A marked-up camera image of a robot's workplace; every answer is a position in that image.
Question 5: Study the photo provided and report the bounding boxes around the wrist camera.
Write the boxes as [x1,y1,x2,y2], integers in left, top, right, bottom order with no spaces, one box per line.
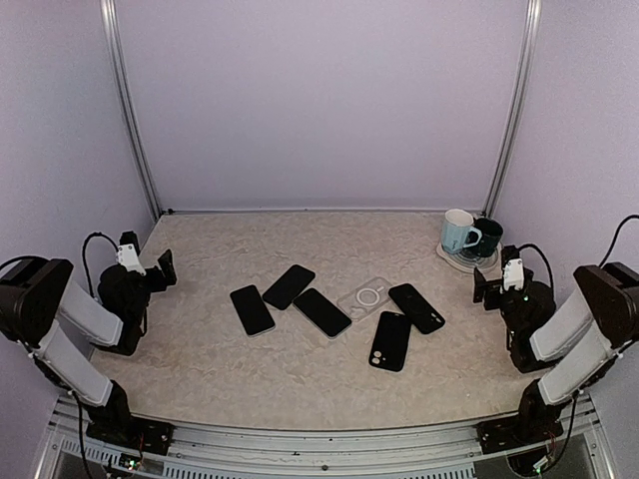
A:
[117,231,146,275]
[500,245,525,292]

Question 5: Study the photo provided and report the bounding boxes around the clear phone case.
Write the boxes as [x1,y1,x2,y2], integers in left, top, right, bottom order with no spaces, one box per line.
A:
[337,276,392,322]

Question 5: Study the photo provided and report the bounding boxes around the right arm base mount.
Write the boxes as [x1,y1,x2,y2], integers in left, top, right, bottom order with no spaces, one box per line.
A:
[476,416,564,455]

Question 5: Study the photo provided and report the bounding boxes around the aluminium frame post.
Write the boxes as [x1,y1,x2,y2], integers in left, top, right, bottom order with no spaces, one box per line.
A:
[481,0,543,218]
[100,0,163,222]

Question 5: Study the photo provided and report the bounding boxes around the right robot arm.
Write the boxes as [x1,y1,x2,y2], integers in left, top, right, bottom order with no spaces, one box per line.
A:
[473,245,638,451]

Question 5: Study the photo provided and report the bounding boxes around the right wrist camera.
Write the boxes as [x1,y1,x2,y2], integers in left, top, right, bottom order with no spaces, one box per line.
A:
[500,245,525,292]

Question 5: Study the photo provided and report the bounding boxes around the black case of phone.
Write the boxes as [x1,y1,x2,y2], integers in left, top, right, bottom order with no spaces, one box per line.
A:
[388,283,445,334]
[368,311,412,372]

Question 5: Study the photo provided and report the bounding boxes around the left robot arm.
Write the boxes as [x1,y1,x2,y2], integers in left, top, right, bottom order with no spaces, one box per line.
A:
[1,232,177,444]

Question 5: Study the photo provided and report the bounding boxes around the dark mug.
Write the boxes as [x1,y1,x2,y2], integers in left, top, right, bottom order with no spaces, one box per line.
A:
[468,218,503,258]

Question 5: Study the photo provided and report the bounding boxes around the right aluminium frame post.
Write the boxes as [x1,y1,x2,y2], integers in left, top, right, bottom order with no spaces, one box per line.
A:
[481,0,543,218]

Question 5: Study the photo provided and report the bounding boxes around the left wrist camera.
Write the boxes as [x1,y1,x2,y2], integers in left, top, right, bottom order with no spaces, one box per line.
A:
[117,231,146,275]

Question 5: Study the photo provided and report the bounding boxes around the front aluminium rail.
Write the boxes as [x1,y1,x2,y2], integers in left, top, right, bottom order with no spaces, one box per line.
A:
[34,423,615,479]

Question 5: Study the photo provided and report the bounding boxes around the left aluminium frame post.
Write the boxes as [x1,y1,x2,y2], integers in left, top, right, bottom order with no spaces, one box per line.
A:
[100,0,163,222]

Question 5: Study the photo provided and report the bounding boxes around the white coaster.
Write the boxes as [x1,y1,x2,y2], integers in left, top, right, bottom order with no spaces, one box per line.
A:
[435,243,500,274]

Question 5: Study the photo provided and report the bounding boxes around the black phone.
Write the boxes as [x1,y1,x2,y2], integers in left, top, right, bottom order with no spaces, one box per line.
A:
[262,264,316,310]
[230,284,276,337]

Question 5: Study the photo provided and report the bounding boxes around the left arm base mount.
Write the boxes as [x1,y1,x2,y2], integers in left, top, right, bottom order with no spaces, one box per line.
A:
[86,416,175,456]

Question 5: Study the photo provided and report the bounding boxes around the light blue mug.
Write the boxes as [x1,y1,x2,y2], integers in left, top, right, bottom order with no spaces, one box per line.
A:
[440,209,483,254]

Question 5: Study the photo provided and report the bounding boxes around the phone from clear case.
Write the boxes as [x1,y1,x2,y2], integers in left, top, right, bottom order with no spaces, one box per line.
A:
[293,288,352,338]

